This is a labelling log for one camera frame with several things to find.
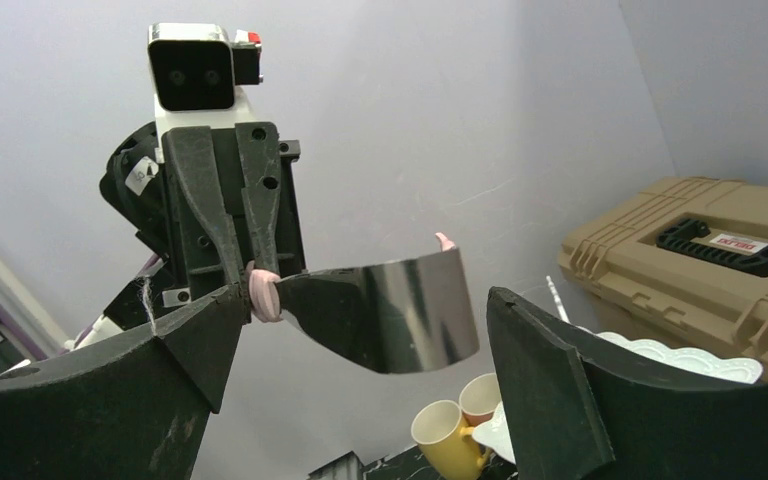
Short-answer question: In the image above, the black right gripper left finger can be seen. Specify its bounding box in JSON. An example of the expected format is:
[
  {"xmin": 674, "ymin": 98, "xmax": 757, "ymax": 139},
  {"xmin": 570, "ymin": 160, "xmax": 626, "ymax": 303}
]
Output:
[{"xmin": 0, "ymin": 285, "xmax": 247, "ymax": 479}]

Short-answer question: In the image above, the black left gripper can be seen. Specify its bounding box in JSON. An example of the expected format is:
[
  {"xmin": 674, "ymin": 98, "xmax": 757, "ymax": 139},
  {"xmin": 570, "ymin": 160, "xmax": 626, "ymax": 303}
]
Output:
[{"xmin": 160, "ymin": 122, "xmax": 281, "ymax": 300}]

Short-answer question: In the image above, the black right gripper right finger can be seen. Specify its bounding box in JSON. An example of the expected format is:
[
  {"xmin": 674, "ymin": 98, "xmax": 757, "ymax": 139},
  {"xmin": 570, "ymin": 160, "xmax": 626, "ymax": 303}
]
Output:
[{"xmin": 485, "ymin": 286, "xmax": 768, "ymax": 480}]

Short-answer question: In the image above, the white three-tier cake stand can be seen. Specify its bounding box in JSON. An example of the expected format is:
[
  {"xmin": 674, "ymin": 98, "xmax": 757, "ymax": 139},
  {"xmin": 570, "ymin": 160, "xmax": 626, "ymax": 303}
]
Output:
[{"xmin": 471, "ymin": 275, "xmax": 766, "ymax": 465}]

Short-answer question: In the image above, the tan plastic tool case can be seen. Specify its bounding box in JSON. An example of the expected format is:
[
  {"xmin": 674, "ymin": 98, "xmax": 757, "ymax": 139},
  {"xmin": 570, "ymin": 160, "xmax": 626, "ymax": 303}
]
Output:
[{"xmin": 557, "ymin": 177, "xmax": 768, "ymax": 380}]

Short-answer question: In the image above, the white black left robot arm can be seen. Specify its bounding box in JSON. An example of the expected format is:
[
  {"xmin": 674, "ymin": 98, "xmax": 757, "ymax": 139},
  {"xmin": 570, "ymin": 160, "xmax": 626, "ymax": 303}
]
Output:
[{"xmin": 66, "ymin": 123, "xmax": 306, "ymax": 350}]

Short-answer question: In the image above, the pink mug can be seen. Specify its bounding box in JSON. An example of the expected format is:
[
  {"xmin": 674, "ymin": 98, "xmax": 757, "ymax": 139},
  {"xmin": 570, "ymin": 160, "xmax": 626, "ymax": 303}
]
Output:
[{"xmin": 458, "ymin": 372, "xmax": 502, "ymax": 427}]

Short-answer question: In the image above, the yellow mug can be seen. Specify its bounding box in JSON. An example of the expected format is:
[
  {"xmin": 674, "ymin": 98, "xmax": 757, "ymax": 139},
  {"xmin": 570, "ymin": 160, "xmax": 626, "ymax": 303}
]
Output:
[{"xmin": 410, "ymin": 400, "xmax": 490, "ymax": 480}]

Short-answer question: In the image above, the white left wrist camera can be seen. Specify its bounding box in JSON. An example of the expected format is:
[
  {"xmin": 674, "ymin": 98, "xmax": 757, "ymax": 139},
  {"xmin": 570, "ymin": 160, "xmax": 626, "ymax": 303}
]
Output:
[{"xmin": 147, "ymin": 22, "xmax": 263, "ymax": 134}]

